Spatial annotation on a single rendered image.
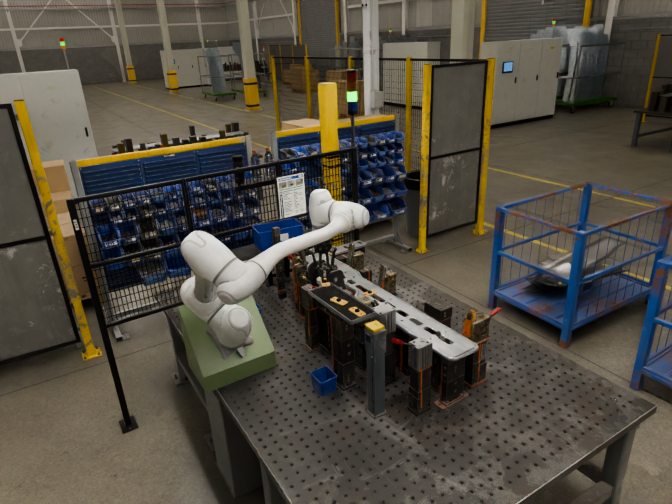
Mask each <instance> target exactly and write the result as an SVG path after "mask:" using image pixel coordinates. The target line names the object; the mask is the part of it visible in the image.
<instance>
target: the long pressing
mask: <svg viewBox="0 0 672 504"><path fill-rule="evenodd" d="M305 257H306V261H308V265H307V270H308V267H309V265H310V264H311V263H312V262H313V258H312V255H308V256H305ZM334 265H337V266H338V269H340V270H342V271H343V275H344V276H345V277H346V278H344V283H345V286H346V287H348V288H349V289H351V290H352V291H354V292H355V296H354V297H355V298H356V299H358V298H361V297H364V295H362V293H365V292H363V291H361V290H360V289H358V288H357V287H356V286H361V287H363V288H365V289H366V290H368V291H369V290H373V289H374V290H376V291H378V292H377V293H374V295H376V296H378V297H379V298H381V299H383V300H384V301H385V302H379V301H378V300H377V301H378V302H379V305H381V304H384V303H389V304H391V305H392V306H394V307H395V308H396V327H397V328H399V329H400V330H402V331H403V332H405V333H406V334H408V335H409V336H411V337H412V338H414V339H417V338H419V337H422V336H424V337H425V338H427V339H429V340H430V341H432V342H433V350H432V351H434V352H435V353H437V354H438V355H440V356H441V357H443V358H445V359H446V360H449V361H458V360H460V359H462V358H464V357H466V356H468V355H470V354H472V353H474V352H476V351H478V350H479V346H478V345H477V344H476V343H475V342H473V341H471V340H469V339H468V338H466V337H464V336H463V335H461V334H459V333H457V332H456V331H454V330H452V329H451V328H449V327H447V326H445V325H444V324H442V323H440V322H439V321H437V320H435V319H433V318H432V317H430V316H428V315H427V314H425V313H423V312H421V311H420V310H418V309H416V308H415V307H413V306H411V305H409V304H408V303H406V302H404V301H403V300H401V299H399V298H397V297H396V296H394V295H392V294H391V293H389V292H387V291H385V290H384V289H382V288H380V287H379V286H377V285H375V284H374V283H372V282H370V281H368V280H367V279H365V278H363V277H362V276H361V274H360V272H359V271H357V270H355V269H353V268H352V267H350V266H348V265H346V264H345V263H343V262H341V261H339V260H338V259H336V258H335V260H334ZM349 280H351V281H353V282H355V283H354V284H350V283H349V282H347V281H349ZM397 311H402V312H404V313H406V314H407V315H409V316H407V317H403V316H402V315H400V314H399V313H397ZM411 319H415V320H417V321H419V322H420V323H422V325H416V324H415V323H413V322H411V321H410V320H411ZM401 320H403V321H401ZM427 327H428V328H430V329H432V330H433V331H435V332H437V331H440V332H441V336H440V337H445V338H447V339H448V340H450V341H451V342H453V344H451V345H449V344H447V343H445V342H444V341H442V340H440V339H439V338H440V337H437V336H436V334H435V335H433V334H431V333H429V332H428V331H426V330H424V328H427Z"/></svg>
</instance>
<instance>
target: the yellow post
mask: <svg viewBox="0 0 672 504"><path fill-rule="evenodd" d="M318 97H319V115H320V132H321V150H322V153H325V152H331V151H336V150H339V140H338V131H337V124H338V108H337V85H336V83H332V82H327V83H318ZM337 159H340V155H339V154H338V155H335V156H334V155H332V156H329V157H328V156H327V157H326V159H325V157H323V161H322V162H325V163H322V168H323V165H324V169H326V164H327V169H328V170H327V176H329V162H327V161H331V162H330V168H332V160H336V167H337V168H336V174H338V161H339V166H340V160H337ZM334 167H335V161H333V175H334V176H333V177H332V176H331V175H332V169H330V177H327V178H326V170H324V179H323V184H324V183H325V184H326V185H325V189H326V190H327V182H328V183H330V182H331V198H332V199H333V200H335V201H339V196H337V199H336V183H337V188H339V184H340V201H341V179H340V167H339V178H338V175H336V177H335V168H334ZM336 181H339V182H336ZM332 182H335V183H334V189H335V190H334V196H335V197H332V196H333V190H332V189H333V183H332ZM333 241H334V243H336V244H337V246H340V245H341V236H339V242H340V243H338V237H336V238H331V244H333ZM336 244H334V246H336Z"/></svg>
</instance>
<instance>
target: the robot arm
mask: <svg viewBox="0 0 672 504"><path fill-rule="evenodd" d="M309 215H310V219H311V222H312V232H310V233H307V234H304V235H301V236H298V237H294V238H291V239H288V240H286V241H283V242H281V243H278V244H276V245H274V246H272V247H271V248H269V249H267V250H266V251H264V252H263V253H261V254H259V255H258V256H256V257H254V258H252V259H251V260H249V261H247V262H246V263H244V262H242V261H241V260H239V259H238V258H237V257H236V256H235V255H234V254H233V253H232V252H231V251H230V250H229V249H228V248H227V247H226V246H225V245H224V244H223V243H221V242H220V241H219V240H218V239H216V238H215V237H214V236H212V235H210V234H208V233H206V232H203V231H193V232H192V233H190V234H189V235H188V236H187V237H186V238H185V239H184V240H183V242H182V243H181V248H180V250H181V253H182V255H183V257H184V259H185V260H186V261H187V263H188V265H189V266H190V268H191V269H192V271H193V273H194V274H195V276H194V277H191V278H189V279H188V280H186V281H185V282H184V283H183V285H182V286H181V289H180V295H181V298H182V301H183V302H184V304H185V305H186V306H187V307H188V308H189V309H190V310H191V311H192V312H193V313H194V314H195V315H197V316H198V317H199V318H200V319H201V320H203V321H204V322H206V323H207V324H208V325H209V326H210V327H209V328H207V330H206V333H207V334H208V335H209V336H210V337H211V338H212V340H213V341H214V343H215V345H216V346H217V348H218V349H219V351H220V353H221V356H222V358H223V359H227V358H228V357H229V356H230V355H231V354H233V353H235V352H237V353H238V354H239V356H240V357H241V358H243V357H245V356H246V353H245V351H244V349H243V347H245V346H247V345H250V344H252V343H253V341H254V340H253V338H252V337H250V333H251V330H252V317H251V315H250V313H249V312H248V311H247V310H246V309H245V308H243V307H241V306H238V305H236V304H237V303H239V302H241V301H243V300H245V299H246V298H248V297H249V296H250V295H252V294H253V293H254V292H255V291H256V290H257V289H258V288H259V287H260V286H261V284H262V283H263V282H264V281H265V280H266V278H267V277H268V275H269V274H270V272H271V271H272V269H273V268H274V266H275V265H276V264H277V263H278V262H279V261H280V260H281V259H283V258H284V257H286V256H288V255H290V254H293V253H295V252H298V251H301V250H303V249H306V248H308V247H311V246H314V247H313V248H312V249H309V251H310V253H311V255H312V258H313V261H314V265H315V269H319V275H320V276H321V280H322V283H324V276H323V267H322V254H325V256H326V263H327V266H326V279H327V282H329V278H328V275H330V268H331V267H334V260H335V253H336V251H337V247H336V246H332V244H331V238H333V237H335V236H336V235H338V234H339V233H347V232H349V231H351V230H355V229H360V228H363V227H365V226H366V225H367V224H368V222H369V212H368V210H367V209H366V208H365V207H364V206H362V205H359V204H356V203H352V202H345V201H335V200H333V199H332V198H331V195H330V193H329V192H328V190H326V189H316V190H314V191H313V192H312V193H311V194H310V199H309ZM331 248H332V256H331V264H330V263H329V256H328V252H329V251H330V249H331ZM314 250H316V251H317V252H318V253H319V265H317V263H316V259H315V255H314V252H315V251H314Z"/></svg>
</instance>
